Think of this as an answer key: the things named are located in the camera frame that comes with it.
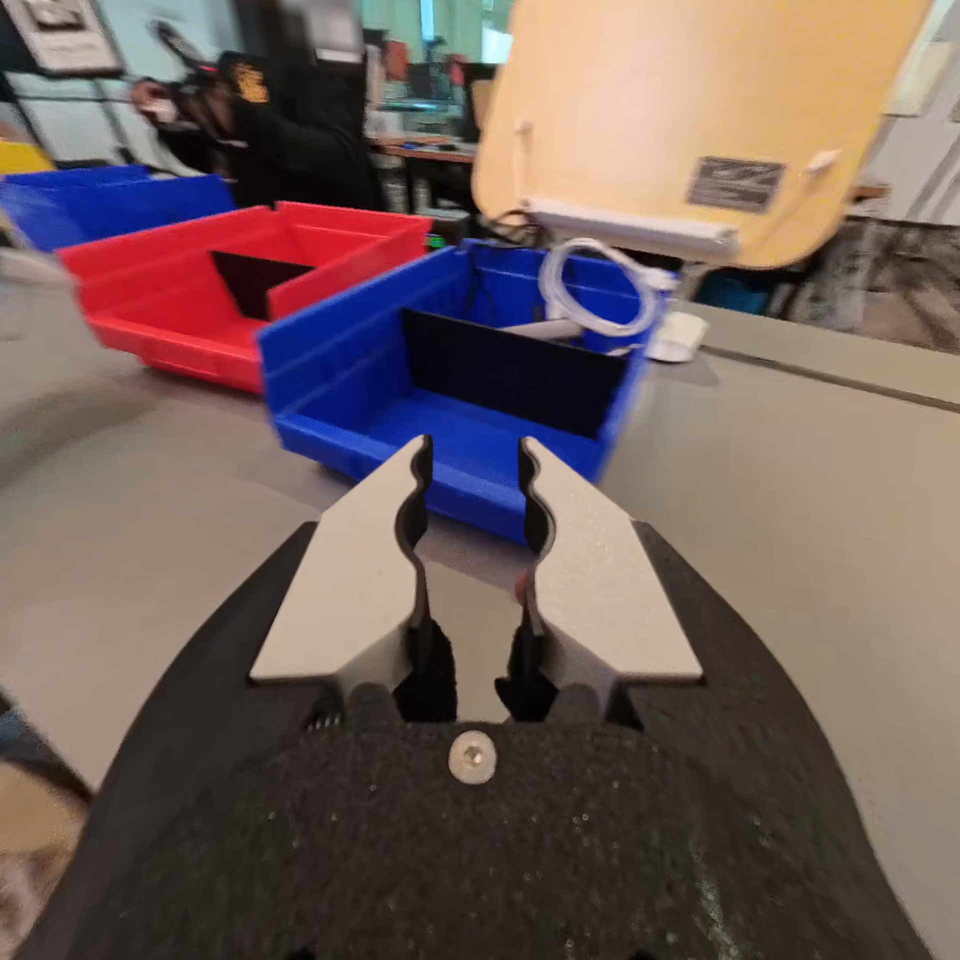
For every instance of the blue storage bin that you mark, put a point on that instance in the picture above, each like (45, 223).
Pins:
(112, 199)
(337, 352)

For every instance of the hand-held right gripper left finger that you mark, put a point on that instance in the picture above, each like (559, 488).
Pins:
(352, 585)

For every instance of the grey USB hub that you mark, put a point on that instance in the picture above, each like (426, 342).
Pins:
(536, 332)

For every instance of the black bin divider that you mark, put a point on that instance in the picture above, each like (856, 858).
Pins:
(255, 281)
(510, 367)

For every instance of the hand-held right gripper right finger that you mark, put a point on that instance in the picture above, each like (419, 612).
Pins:
(607, 592)

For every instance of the black framed marker sign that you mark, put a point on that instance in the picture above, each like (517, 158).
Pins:
(60, 34)

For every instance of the red storage bin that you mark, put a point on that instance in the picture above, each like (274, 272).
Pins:
(187, 330)

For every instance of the wooden book stand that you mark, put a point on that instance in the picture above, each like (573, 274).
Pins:
(637, 97)

